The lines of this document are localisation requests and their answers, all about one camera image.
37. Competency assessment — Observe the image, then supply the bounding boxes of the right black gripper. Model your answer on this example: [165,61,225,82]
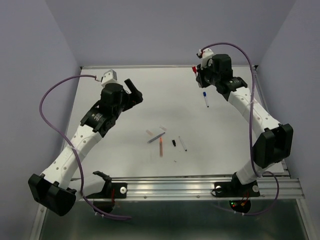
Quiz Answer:
[195,60,220,88]

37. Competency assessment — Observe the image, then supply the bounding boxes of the red marker pen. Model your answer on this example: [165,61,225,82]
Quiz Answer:
[192,66,198,76]

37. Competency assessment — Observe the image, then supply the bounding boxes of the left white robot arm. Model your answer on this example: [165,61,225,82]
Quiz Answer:
[28,79,143,221]

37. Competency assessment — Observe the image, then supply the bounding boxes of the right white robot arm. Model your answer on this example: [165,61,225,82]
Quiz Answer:
[193,48,294,195]

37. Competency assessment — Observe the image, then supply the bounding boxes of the purple highlighter pen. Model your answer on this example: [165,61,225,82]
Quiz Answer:
[147,132,165,144]

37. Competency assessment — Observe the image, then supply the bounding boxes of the orange highlighter pen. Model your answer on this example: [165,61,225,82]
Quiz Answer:
[159,137,163,157]

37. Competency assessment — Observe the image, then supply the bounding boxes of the black marker pen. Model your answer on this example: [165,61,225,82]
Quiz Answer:
[178,136,188,152]

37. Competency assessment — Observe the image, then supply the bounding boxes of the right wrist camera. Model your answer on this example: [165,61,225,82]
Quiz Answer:
[196,48,214,69]

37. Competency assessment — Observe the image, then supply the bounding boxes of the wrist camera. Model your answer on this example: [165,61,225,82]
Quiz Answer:
[196,48,214,69]
[101,69,118,88]

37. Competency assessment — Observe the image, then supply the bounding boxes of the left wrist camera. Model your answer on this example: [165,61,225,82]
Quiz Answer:
[101,69,118,88]

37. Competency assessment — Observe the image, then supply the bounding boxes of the aluminium frame rail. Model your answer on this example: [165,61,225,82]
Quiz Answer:
[39,176,306,202]

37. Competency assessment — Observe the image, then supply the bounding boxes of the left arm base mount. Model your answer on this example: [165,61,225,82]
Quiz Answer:
[83,171,128,200]

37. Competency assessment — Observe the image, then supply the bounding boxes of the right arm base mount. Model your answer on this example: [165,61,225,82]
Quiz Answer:
[211,173,260,198]

